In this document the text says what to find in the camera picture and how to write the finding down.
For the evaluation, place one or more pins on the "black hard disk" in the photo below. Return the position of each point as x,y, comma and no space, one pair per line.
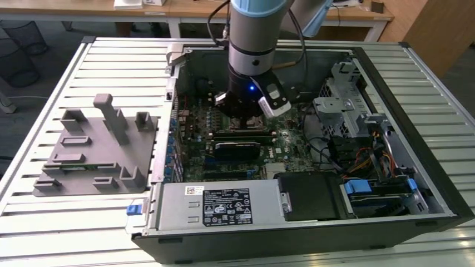
375,205

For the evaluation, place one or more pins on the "blue plastic drive clip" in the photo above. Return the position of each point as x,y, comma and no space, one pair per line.
410,185

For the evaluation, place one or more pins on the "small white box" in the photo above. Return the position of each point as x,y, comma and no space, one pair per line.
154,2

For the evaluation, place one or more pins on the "large white box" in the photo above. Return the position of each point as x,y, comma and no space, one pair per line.
129,4

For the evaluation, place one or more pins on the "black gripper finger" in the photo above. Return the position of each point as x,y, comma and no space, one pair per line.
247,122
227,108

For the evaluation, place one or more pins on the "black RAM slot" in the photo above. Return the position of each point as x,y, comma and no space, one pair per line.
269,142
241,134
241,137

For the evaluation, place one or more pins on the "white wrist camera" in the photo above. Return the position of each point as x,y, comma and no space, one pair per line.
273,94

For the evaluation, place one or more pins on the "wooden cabinet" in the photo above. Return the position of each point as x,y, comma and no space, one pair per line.
438,33

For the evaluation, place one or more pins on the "CPU socket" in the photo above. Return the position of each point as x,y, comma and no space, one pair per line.
257,128

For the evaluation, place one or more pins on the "blue disk carrier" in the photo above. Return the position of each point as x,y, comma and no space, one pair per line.
357,190

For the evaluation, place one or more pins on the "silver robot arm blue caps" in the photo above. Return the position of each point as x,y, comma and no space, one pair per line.
253,41

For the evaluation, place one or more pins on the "silver power supply unit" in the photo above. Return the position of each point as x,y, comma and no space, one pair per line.
174,205

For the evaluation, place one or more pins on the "blue case latch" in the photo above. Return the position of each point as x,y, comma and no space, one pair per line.
134,210

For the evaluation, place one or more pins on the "small black graphics card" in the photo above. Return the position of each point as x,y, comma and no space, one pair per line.
238,151

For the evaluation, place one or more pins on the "pale grey furniture foot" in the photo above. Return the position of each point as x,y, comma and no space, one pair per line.
7,103

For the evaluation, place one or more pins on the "silver chipset heat sink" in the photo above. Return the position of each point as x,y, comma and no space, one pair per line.
275,170

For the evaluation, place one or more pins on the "green motherboard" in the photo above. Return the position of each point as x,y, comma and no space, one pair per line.
293,144

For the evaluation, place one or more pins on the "wooden desk white frame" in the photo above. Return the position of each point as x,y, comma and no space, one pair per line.
74,11
357,16

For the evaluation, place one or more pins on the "black PC case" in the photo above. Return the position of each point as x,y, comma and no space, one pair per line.
259,244

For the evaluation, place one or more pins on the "black expansion slot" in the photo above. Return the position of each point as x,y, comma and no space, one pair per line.
223,175

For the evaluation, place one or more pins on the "grey parts rack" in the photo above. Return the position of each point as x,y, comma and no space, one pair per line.
105,155

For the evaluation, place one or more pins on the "small brown block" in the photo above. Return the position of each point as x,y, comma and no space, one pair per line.
378,7

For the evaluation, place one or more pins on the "metal drive cage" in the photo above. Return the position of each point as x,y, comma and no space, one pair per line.
330,107

